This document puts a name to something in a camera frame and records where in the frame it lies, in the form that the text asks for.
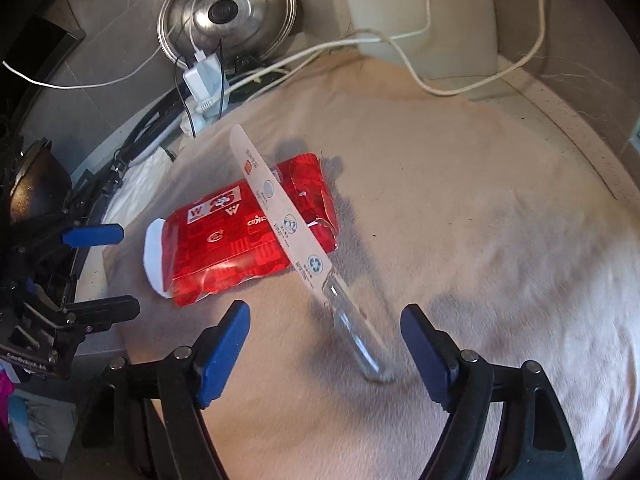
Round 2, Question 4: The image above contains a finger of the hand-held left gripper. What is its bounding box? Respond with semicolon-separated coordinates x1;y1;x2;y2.
64;296;142;333
59;223;125;247

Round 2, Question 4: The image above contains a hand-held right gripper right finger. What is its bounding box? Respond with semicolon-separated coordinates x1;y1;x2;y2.
400;303;583;480

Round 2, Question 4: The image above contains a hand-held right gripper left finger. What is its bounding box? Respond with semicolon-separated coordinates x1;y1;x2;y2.
75;300;251;480

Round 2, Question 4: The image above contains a white toothbrush package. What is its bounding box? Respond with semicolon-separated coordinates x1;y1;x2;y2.
229;125;398;386

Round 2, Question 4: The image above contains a black pan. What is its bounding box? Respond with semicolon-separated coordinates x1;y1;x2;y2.
7;140;73;226

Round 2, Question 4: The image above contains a red plastic packet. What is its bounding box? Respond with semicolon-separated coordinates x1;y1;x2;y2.
142;152;338;308

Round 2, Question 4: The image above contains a beige cloth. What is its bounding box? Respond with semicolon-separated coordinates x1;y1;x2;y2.
102;42;640;480

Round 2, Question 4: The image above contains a white power adapter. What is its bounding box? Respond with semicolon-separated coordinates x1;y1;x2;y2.
182;50;231;116

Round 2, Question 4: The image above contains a dark box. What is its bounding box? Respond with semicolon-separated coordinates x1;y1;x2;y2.
0;12;87;126

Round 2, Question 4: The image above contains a steel pot lid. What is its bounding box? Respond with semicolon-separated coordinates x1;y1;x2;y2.
157;0;298;68

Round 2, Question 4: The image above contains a black cable bundle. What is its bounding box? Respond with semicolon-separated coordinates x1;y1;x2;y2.
112;87;186;171

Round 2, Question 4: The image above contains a thin white cable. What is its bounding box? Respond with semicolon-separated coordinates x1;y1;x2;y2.
2;42;168;90

